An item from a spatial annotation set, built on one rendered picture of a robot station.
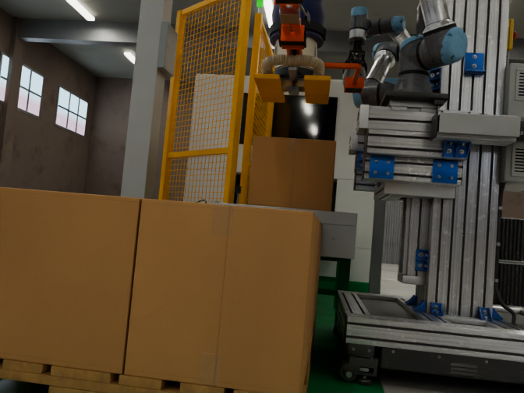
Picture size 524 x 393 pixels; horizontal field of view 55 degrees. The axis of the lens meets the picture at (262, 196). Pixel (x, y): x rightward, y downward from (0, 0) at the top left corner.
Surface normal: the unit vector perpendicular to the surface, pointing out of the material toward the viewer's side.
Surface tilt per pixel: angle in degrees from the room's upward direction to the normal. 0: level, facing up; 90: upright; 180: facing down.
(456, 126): 90
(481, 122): 90
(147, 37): 90
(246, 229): 90
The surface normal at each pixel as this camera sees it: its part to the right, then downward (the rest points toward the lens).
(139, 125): -0.14, -0.08
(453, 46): 0.55, 0.10
